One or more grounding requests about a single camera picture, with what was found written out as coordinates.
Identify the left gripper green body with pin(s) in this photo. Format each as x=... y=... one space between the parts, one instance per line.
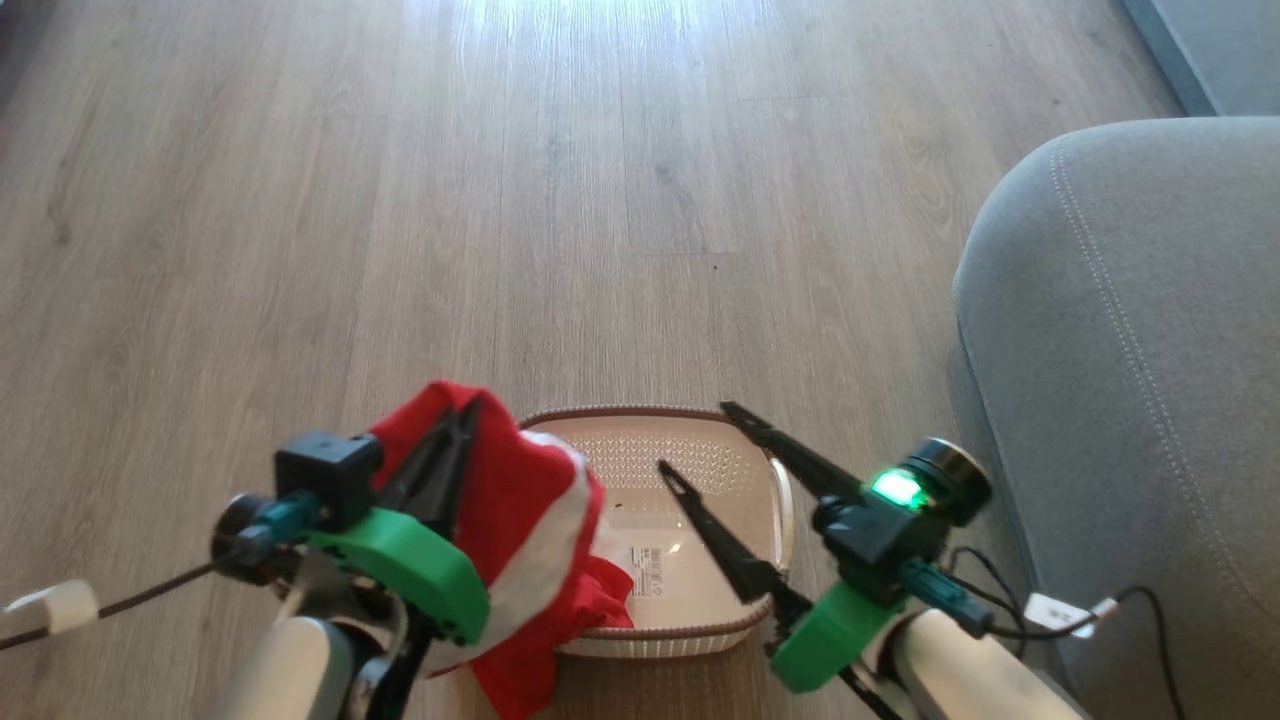
x=420 y=565

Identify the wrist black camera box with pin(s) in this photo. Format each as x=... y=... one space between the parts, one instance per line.
x=325 y=470
x=880 y=540

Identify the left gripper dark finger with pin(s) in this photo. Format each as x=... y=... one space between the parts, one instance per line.
x=452 y=495
x=425 y=460

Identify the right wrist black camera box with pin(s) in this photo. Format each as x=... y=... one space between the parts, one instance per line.
x=880 y=540

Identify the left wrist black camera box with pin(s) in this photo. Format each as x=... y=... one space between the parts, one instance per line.
x=325 y=470

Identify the grey fabric sofa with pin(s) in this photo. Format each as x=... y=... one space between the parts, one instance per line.
x=1130 y=350

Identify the red and white garment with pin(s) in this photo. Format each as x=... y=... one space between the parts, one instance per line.
x=520 y=480

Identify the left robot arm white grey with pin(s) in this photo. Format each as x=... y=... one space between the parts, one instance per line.
x=290 y=670

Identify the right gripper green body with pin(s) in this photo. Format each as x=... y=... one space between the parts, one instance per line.
x=830 y=640

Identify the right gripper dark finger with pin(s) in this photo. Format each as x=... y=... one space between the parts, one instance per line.
x=735 y=560
x=800 y=460

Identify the cream laundry basket brown rim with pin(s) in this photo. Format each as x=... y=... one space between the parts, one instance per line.
x=690 y=600

